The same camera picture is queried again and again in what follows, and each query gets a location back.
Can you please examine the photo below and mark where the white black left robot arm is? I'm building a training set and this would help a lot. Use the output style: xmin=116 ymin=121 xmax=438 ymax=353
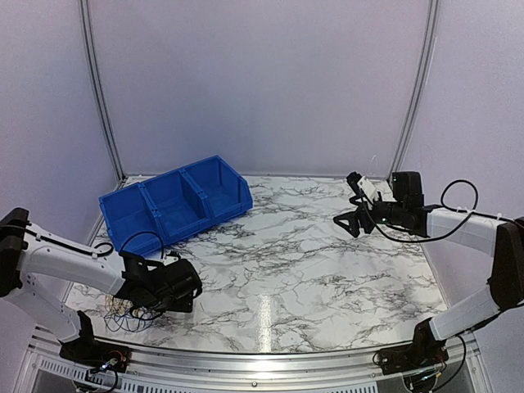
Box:
xmin=1 ymin=207 xmax=202 ymax=373

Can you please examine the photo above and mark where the aluminium frame post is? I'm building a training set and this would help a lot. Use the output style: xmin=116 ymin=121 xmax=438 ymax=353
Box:
xmin=79 ymin=0 xmax=127 ymax=184
xmin=388 ymin=0 xmax=440 ymax=178

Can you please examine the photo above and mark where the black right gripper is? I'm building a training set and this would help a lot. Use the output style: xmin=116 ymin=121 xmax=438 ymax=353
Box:
xmin=333 ymin=195 xmax=406 ymax=238

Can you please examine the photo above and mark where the yellow wire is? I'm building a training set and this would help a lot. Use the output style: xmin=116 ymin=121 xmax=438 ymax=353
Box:
xmin=104 ymin=295 xmax=165 ymax=321

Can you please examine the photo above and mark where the left aluminium frame post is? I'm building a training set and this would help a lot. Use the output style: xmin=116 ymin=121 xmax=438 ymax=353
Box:
xmin=79 ymin=0 xmax=127 ymax=184

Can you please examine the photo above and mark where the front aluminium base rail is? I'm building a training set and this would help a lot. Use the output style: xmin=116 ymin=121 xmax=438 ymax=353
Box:
xmin=16 ymin=323 xmax=492 ymax=393

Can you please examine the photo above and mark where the blue three-compartment plastic bin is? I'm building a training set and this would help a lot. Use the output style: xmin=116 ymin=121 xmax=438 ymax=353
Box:
xmin=99 ymin=156 xmax=253 ymax=256

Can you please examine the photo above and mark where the right aluminium frame post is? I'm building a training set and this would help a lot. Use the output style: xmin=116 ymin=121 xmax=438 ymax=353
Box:
xmin=388 ymin=0 xmax=440 ymax=178

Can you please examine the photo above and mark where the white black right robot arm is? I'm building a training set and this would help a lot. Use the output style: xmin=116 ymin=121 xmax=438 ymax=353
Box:
xmin=333 ymin=171 xmax=523 ymax=383

